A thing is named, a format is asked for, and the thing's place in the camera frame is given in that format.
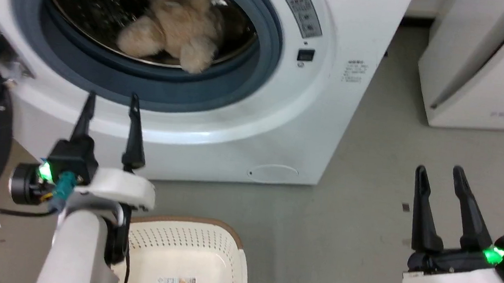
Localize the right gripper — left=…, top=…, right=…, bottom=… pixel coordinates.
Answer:
left=402, top=161, right=504, bottom=283

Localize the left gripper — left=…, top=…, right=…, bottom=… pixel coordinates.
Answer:
left=7, top=82, right=166, bottom=218

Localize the beige plush toy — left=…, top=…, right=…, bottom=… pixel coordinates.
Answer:
left=114, top=0, right=227, bottom=76

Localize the white front-load washing machine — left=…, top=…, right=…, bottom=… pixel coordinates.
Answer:
left=0, top=0, right=415, bottom=203

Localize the cream perforated laundry basket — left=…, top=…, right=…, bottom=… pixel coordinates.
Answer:
left=110, top=210, right=254, bottom=283

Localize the white cabinet appliance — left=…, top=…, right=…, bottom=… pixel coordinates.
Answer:
left=412, top=0, right=504, bottom=134

